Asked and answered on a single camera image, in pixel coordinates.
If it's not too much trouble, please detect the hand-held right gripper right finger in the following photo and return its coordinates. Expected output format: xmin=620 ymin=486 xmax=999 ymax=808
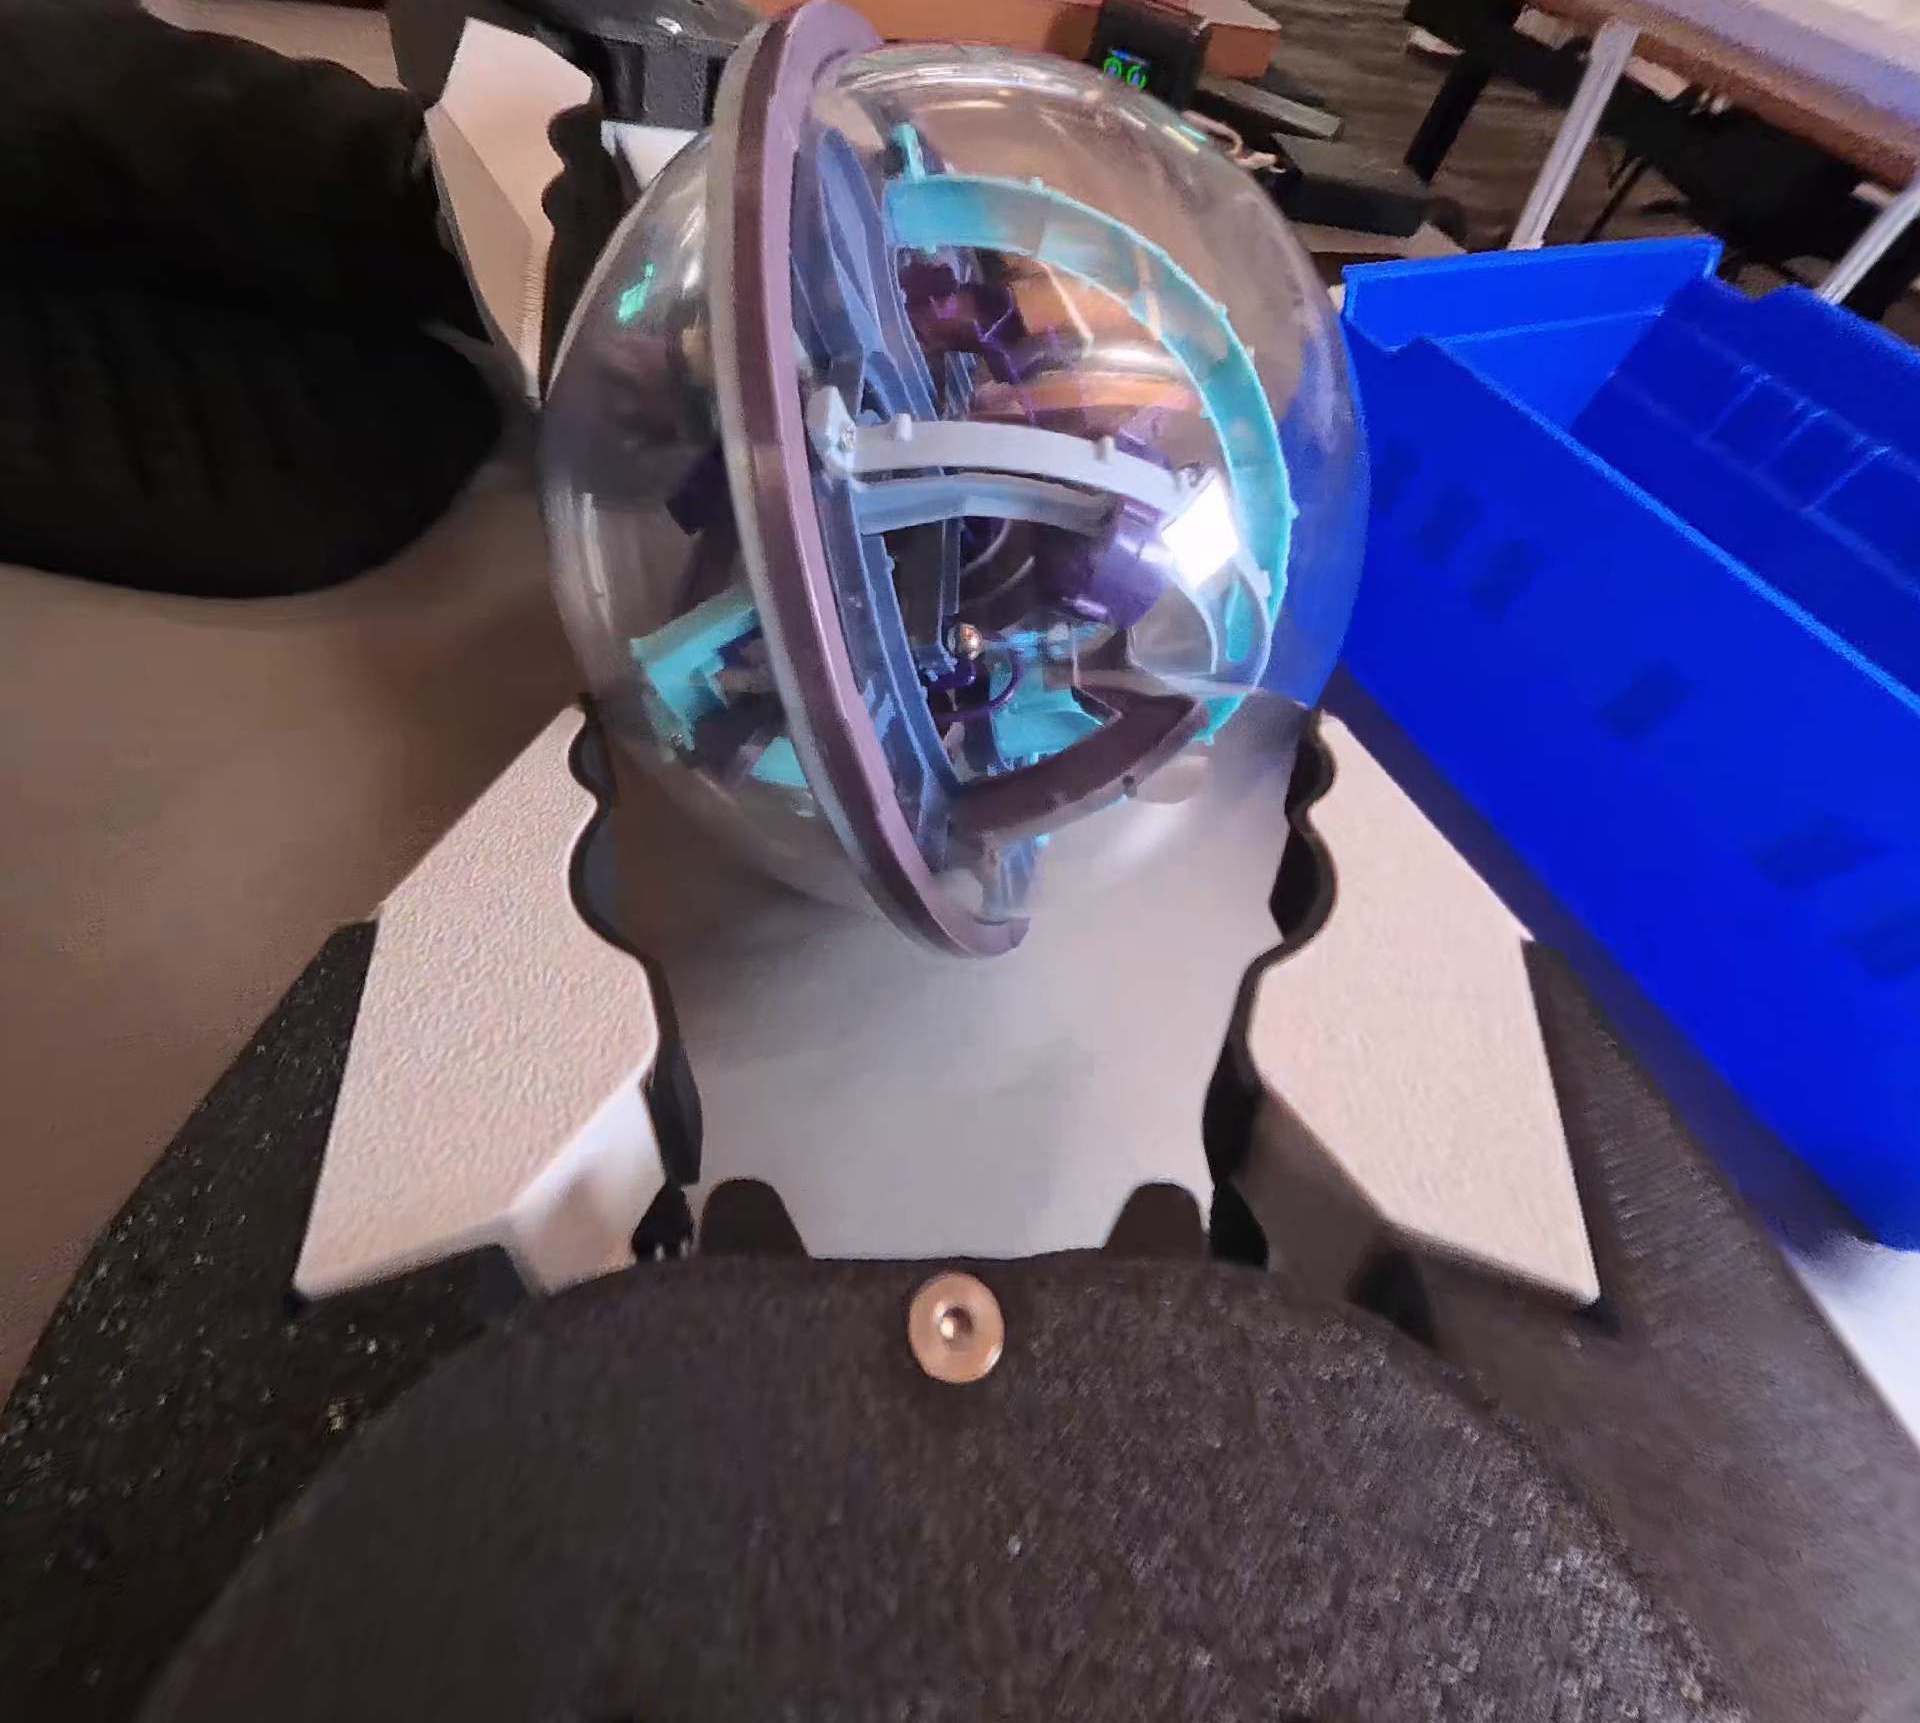
xmin=1210 ymin=720 xmax=1601 ymax=1299

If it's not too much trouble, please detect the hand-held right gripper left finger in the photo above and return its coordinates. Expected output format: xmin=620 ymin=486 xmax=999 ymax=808
xmin=292 ymin=720 xmax=698 ymax=1299

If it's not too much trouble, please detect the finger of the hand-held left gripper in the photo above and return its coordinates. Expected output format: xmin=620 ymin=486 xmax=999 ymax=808
xmin=420 ymin=20 xmax=617 ymax=390

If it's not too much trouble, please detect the clear maze ball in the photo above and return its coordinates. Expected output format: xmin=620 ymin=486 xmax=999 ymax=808
xmin=533 ymin=0 xmax=1373 ymax=960

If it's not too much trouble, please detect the person's left forearm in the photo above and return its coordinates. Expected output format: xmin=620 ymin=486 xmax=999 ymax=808
xmin=0 ymin=0 xmax=511 ymax=600

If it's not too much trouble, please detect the blue plastic tray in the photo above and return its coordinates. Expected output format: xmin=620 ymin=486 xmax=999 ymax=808
xmin=1330 ymin=234 xmax=1920 ymax=1252

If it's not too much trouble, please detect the small black device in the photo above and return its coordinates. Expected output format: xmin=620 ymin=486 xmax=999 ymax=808
xmin=1085 ymin=0 xmax=1218 ymax=106

